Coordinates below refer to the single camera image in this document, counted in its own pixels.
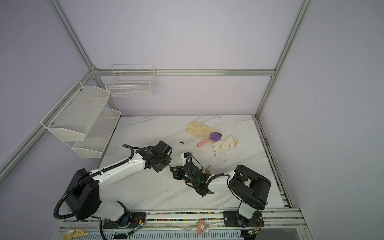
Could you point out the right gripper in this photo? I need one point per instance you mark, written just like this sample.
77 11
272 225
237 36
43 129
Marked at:
177 175

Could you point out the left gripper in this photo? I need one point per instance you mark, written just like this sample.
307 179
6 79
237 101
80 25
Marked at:
168 160

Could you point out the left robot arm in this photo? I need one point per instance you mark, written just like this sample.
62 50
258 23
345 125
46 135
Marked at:
83 200

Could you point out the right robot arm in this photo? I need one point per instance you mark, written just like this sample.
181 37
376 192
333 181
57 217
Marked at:
247 186

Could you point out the cream leather glove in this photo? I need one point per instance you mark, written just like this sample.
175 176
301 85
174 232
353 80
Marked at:
200 130

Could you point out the white knit glove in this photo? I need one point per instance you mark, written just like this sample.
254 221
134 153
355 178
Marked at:
224 147

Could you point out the pink toy figure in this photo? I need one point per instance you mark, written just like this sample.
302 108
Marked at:
202 228

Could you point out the white mesh two-tier shelf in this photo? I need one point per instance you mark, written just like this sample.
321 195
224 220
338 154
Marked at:
83 121

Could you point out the yellow toy figure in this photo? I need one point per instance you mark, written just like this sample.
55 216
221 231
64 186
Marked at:
71 234

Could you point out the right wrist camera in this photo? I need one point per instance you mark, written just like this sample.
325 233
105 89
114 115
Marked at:
186 157

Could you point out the aluminium front rail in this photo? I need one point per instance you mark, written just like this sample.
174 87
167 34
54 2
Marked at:
182 225

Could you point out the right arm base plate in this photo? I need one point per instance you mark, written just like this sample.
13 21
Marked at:
235 219

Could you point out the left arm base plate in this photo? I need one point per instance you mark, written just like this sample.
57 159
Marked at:
126 221

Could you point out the white wire basket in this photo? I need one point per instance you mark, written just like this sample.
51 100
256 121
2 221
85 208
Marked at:
131 80

